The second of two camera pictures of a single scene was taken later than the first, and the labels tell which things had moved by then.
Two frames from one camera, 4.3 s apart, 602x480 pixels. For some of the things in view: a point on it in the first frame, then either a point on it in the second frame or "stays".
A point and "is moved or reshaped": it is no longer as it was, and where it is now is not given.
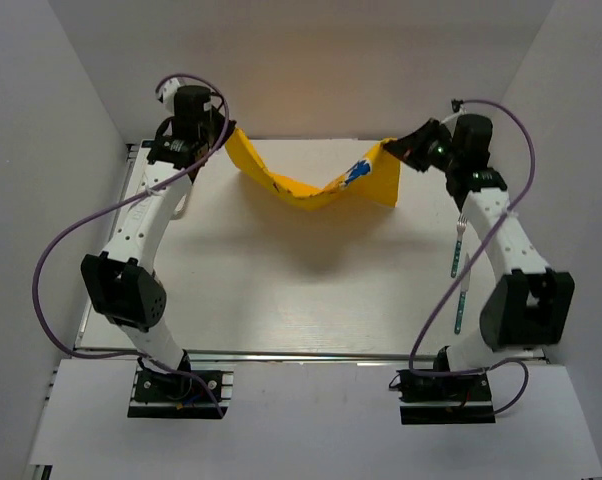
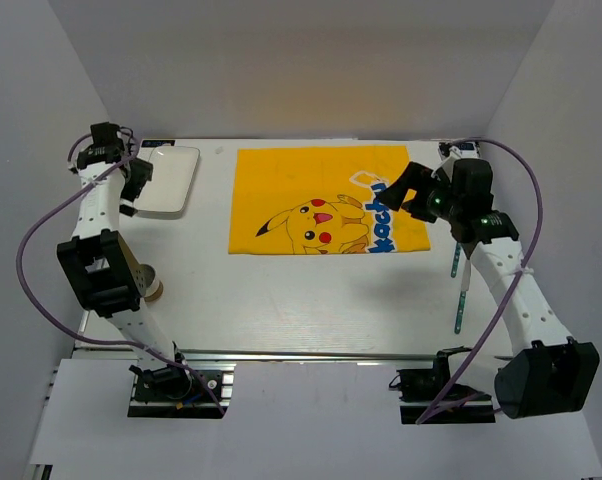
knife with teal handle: [465, 285] stays
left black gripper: [219, 119] to [142, 172]
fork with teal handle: [461, 226] stays
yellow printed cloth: [373, 182] is moved or reshaped
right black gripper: [410, 148] to [417, 178]
